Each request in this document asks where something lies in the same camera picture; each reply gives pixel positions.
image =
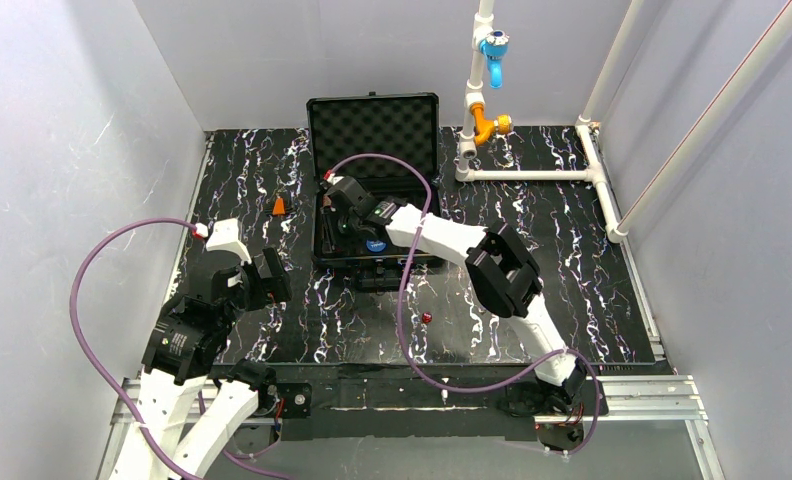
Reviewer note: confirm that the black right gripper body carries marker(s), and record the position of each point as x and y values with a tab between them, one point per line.
342	201

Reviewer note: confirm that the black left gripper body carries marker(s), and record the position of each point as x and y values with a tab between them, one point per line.
271	276

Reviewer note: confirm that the blue small blind button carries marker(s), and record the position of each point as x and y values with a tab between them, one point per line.
375	246

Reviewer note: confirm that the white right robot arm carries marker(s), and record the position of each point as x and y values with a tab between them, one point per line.
504	275

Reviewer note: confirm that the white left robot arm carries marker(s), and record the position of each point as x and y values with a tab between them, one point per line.
191	331

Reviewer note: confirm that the black poker set case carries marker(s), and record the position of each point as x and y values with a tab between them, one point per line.
395	139

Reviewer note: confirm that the orange black small clip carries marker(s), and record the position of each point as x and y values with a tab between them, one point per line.
280	206

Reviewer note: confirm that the orange brass valve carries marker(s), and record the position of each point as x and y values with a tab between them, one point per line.
485	128

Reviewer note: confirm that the blue valve handle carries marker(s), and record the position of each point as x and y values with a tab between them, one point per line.
494	47

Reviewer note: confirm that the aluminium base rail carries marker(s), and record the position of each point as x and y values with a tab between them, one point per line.
387	401

